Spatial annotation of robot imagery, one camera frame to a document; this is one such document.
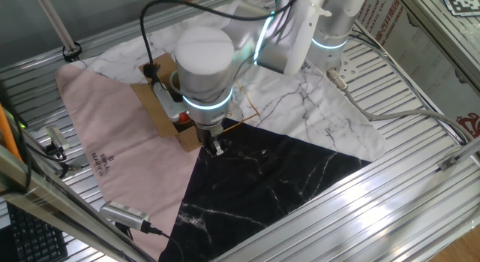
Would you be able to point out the orange mini basketball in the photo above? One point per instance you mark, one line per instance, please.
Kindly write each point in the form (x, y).
(184, 117)

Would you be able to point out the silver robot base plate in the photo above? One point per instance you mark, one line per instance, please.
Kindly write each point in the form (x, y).
(348, 68)

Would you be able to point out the silver vented camera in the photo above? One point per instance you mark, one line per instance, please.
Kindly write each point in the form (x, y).
(123, 214)

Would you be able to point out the small silver camera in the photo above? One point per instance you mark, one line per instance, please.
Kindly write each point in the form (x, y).
(58, 138)

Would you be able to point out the black pole clamp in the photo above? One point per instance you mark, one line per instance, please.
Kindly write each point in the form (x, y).
(71, 52)

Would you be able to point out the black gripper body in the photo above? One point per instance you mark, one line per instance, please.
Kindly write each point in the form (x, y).
(208, 133)

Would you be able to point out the black keyboard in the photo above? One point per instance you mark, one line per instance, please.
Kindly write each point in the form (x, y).
(35, 239)

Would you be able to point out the marble and pink pattern cloth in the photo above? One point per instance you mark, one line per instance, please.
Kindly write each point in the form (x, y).
(131, 153)

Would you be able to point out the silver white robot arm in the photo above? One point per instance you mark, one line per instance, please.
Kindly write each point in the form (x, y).
(204, 67)

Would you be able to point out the aluminium pole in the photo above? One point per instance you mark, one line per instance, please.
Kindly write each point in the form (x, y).
(54, 21)

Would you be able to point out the aluminium frame beam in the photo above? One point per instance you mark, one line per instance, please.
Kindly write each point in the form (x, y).
(56, 209)

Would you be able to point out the orange pole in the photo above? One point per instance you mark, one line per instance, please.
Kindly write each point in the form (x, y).
(7, 134)

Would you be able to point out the small metal bracket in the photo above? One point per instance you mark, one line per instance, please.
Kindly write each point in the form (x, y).
(448, 163)

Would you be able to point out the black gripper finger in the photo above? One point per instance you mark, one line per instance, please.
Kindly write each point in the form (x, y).
(208, 147)
(218, 147)

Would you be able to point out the printed grey panel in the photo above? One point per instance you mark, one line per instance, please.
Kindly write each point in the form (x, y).
(412, 48)

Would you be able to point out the black white fiducial marker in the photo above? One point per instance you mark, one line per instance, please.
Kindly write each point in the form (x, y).
(463, 1)

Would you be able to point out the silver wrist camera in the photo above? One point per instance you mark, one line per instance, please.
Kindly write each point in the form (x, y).
(168, 102)

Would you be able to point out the brown cardboard box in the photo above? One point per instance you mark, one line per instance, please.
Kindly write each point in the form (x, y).
(155, 112)

